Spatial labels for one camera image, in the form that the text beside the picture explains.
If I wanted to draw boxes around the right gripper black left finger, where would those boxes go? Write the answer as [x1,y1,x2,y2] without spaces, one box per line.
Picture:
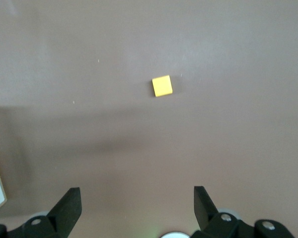
[7,187,82,238]

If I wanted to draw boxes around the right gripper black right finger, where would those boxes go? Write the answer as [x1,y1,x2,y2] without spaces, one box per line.
[190,185,294,238]

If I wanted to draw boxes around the yellow cube block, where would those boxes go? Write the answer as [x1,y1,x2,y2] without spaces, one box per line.
[151,75,174,98]

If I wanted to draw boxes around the brown table cloth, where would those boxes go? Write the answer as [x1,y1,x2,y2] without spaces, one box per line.
[0,0,298,238]

